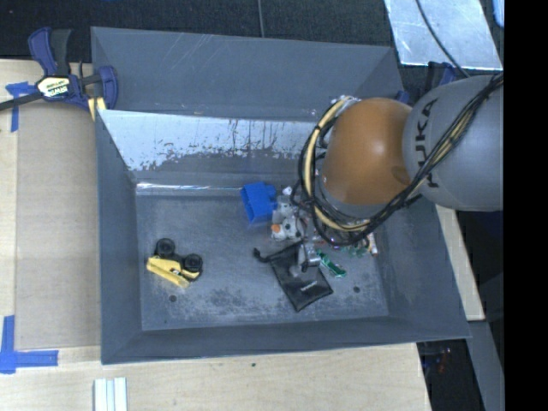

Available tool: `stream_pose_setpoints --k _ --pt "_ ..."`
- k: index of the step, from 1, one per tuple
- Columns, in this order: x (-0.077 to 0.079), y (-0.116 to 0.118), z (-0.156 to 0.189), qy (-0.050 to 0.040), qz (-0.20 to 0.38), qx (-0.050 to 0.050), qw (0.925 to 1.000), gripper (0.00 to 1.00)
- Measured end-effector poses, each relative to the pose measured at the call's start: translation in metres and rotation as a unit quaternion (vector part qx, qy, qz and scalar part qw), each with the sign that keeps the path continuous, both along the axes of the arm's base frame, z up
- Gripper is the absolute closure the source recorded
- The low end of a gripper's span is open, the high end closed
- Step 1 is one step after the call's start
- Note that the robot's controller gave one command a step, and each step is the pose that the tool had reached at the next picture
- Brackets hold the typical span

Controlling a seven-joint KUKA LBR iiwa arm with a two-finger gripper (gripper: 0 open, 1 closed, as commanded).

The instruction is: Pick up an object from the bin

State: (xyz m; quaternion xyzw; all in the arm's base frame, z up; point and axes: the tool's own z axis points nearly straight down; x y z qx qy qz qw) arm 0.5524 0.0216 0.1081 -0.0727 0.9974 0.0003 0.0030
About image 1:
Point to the black cloth pouch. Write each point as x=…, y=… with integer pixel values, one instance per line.
x=306, y=291

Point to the pale wood flat board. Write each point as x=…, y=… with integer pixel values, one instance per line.
x=55, y=229

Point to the grey metal bin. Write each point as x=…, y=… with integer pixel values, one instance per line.
x=214, y=246

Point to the blue toy block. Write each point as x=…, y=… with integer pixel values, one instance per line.
x=257, y=204

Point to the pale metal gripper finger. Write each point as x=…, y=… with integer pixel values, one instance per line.
x=313, y=262
x=301, y=258

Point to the yellow toy car black wheels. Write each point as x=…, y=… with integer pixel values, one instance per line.
x=171, y=268

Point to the white and orange toy animal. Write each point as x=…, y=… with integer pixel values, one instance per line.
x=284, y=225

